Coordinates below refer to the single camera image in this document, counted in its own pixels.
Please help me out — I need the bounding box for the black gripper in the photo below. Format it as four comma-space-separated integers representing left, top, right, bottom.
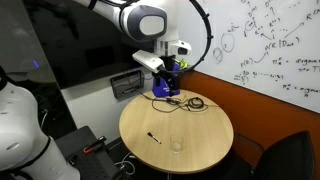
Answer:
161, 55, 183, 96

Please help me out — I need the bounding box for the clear glass cup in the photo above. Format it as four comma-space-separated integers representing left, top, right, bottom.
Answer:
169, 133, 185, 155

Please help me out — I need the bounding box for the blue bag with white print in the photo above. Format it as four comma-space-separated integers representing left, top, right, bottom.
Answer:
152, 64, 182, 98

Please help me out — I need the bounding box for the green object at whiteboard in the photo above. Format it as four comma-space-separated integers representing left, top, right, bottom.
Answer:
176, 58, 189, 70

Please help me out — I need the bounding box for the whiteboard with writing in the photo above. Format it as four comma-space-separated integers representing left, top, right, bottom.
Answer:
178, 0, 320, 115

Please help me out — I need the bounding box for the black office chair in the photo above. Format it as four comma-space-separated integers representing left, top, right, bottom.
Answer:
233, 130, 316, 180

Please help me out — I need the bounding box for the black cable with coil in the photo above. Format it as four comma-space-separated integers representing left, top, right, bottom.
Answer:
123, 69, 220, 114

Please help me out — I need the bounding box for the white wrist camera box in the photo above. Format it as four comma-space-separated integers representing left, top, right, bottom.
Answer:
132, 49, 165, 74

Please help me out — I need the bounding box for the white cable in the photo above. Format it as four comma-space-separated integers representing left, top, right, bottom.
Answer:
114, 152, 136, 176

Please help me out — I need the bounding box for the black wall monitor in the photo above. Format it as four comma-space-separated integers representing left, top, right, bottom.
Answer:
21, 0, 158, 90

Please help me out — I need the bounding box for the black clamp with orange handle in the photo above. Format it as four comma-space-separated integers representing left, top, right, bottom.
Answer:
83, 135, 108, 155

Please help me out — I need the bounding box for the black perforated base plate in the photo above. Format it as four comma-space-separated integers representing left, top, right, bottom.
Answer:
54, 125, 125, 180

